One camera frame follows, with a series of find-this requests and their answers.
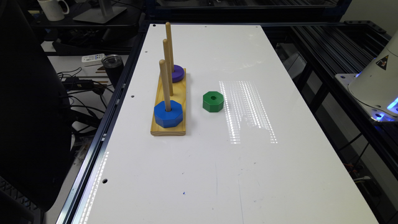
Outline grey monitor stand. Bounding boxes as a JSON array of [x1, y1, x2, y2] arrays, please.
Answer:
[[73, 0, 127, 24]]

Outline middle wooden peg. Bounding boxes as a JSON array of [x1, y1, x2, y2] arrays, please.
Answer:
[[163, 39, 174, 96]]

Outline green octagonal block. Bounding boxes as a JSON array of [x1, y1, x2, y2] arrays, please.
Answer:
[[203, 91, 224, 113]]

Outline wooden peg base board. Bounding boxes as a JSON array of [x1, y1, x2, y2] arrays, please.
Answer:
[[150, 73, 187, 136]]

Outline white ceramic mug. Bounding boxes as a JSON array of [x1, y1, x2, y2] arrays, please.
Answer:
[[38, 0, 70, 22]]

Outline white remote control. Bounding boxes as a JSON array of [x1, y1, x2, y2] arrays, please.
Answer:
[[81, 54, 105, 63]]

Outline purple round block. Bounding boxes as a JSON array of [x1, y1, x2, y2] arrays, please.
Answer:
[[172, 65, 185, 83]]

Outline black office chair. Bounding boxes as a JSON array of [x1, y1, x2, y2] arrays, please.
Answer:
[[1, 0, 72, 211]]

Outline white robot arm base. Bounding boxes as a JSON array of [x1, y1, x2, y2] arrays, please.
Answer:
[[335, 34, 397, 123]]

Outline front wooden peg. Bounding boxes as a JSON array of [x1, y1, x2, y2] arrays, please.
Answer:
[[159, 59, 171, 112]]

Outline blue octagonal block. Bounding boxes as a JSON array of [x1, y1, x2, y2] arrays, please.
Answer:
[[154, 100, 183, 128]]

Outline black power adapter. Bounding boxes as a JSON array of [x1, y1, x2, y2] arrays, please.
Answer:
[[62, 77, 94, 91]]

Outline black tumbler cup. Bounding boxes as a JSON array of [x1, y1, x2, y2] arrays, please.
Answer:
[[101, 54, 124, 88]]

